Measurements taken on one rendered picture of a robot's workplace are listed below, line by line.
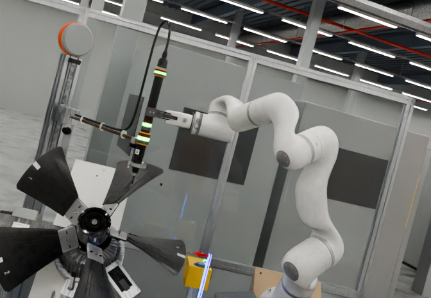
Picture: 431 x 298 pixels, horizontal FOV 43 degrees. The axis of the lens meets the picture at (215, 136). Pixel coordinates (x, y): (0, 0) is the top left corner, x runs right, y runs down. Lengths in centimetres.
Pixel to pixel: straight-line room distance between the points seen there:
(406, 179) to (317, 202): 476
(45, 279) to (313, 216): 105
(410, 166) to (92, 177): 460
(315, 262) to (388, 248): 476
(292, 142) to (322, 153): 12
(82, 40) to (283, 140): 129
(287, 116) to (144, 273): 143
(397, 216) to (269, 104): 490
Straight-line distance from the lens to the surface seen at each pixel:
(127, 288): 211
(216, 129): 201
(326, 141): 172
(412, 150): 649
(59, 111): 256
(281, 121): 170
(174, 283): 289
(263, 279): 224
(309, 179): 175
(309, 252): 183
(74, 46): 262
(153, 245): 208
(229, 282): 291
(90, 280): 198
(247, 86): 279
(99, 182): 245
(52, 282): 225
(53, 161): 218
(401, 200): 651
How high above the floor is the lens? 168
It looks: 2 degrees down
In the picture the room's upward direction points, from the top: 14 degrees clockwise
